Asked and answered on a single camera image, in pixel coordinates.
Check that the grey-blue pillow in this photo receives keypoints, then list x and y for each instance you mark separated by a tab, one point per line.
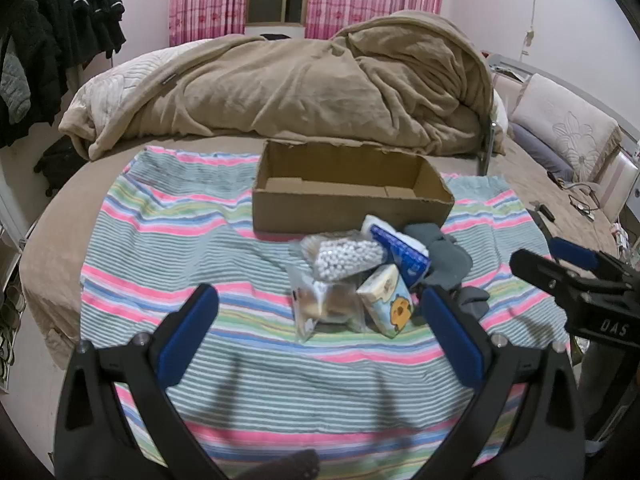
537	152

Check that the bed with brown sheet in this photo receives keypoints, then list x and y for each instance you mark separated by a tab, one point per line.
55	240

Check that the grey quilted garment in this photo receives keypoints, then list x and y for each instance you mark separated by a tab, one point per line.
12	87

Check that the dark brown cloth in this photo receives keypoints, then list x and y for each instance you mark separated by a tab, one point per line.
280	466

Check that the small black device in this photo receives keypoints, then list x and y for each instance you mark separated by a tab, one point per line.
542	211

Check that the striped pastel blanket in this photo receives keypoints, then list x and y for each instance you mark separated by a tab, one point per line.
200	260

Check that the brown cardboard box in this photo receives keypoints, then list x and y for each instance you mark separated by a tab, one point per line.
325	210

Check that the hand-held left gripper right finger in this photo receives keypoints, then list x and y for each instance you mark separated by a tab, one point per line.
452	335

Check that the metal bed rail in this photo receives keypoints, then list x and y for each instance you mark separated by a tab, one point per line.
487	147

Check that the beige flower cushion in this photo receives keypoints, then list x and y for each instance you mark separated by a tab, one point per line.
565	120

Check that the cartoon capybara tissue pack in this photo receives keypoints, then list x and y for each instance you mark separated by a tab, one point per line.
385	300

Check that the hanging black clothes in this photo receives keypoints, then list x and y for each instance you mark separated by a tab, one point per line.
50	25

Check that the clear bag of white beads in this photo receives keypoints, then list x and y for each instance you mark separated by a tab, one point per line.
345	257

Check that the tan fleece blanket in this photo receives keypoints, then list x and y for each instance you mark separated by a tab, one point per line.
300	85

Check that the grey sock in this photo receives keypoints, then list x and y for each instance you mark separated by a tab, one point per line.
472	301
445	260

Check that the black bag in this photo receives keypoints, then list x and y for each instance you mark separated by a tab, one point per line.
62	165

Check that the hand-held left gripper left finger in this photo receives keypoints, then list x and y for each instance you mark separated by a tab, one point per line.
187	340

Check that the clear snack bag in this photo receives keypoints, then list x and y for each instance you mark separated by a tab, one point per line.
325	305

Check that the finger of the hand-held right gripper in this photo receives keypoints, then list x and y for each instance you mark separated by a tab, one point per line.
540	270
575	252

